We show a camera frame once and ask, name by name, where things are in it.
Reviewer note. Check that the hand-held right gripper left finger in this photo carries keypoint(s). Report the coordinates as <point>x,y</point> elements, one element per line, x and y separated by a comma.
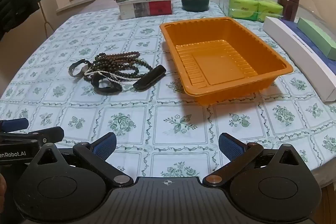
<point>105,147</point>

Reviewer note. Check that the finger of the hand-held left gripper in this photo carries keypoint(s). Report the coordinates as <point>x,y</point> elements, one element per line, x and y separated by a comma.
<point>50,134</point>
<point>15,124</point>

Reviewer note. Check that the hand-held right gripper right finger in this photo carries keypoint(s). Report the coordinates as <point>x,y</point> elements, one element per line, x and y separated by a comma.
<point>231,147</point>

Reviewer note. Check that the black bangle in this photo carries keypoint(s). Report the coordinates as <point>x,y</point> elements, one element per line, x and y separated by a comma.
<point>110,88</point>

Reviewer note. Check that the white pearl strand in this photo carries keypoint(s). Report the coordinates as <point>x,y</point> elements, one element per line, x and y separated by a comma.
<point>118,79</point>

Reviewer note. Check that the black rectangular case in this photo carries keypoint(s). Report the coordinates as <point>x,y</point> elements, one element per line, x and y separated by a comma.
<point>149,78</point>

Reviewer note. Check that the orange plastic tray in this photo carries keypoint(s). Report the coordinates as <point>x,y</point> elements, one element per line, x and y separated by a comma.
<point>223,61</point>

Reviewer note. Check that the white flat box blue top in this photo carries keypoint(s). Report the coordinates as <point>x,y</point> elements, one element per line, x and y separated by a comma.
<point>294,43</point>

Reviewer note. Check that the long green box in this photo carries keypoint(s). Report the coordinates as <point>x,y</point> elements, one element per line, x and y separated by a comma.
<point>317,39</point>

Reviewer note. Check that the green tissue multipack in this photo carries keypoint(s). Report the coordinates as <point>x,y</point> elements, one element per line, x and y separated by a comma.
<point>244,7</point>

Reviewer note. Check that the brown canister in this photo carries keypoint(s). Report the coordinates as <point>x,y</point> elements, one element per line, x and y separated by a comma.
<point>288,3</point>

